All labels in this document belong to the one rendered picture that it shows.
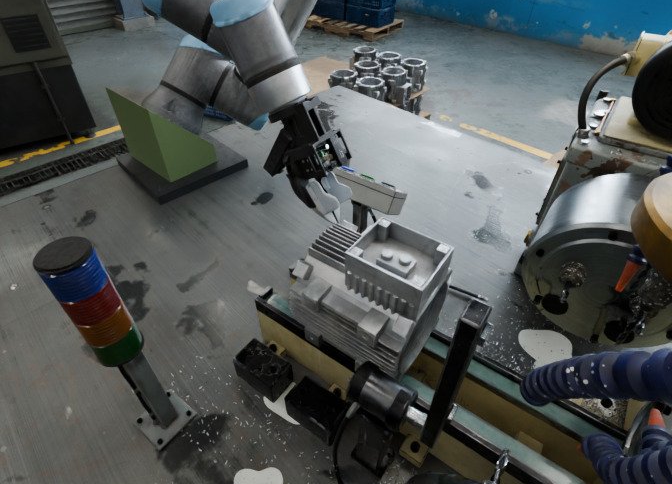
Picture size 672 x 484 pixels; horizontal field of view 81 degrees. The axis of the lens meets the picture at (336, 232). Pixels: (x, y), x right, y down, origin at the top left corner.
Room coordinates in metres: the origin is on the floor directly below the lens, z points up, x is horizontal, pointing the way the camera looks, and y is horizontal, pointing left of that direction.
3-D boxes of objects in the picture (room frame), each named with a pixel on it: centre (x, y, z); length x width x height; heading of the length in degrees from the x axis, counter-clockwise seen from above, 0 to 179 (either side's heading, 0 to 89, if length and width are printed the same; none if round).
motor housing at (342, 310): (0.43, -0.06, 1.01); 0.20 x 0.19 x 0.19; 54
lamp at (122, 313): (0.32, 0.31, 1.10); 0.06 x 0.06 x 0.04
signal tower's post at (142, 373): (0.32, 0.31, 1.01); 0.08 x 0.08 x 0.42; 54
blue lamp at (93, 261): (0.32, 0.31, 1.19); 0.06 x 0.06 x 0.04
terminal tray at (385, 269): (0.40, -0.09, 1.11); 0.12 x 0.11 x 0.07; 54
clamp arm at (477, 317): (0.22, -0.12, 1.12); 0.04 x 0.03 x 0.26; 54
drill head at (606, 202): (0.54, -0.51, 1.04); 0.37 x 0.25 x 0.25; 144
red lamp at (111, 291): (0.32, 0.31, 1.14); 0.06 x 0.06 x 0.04
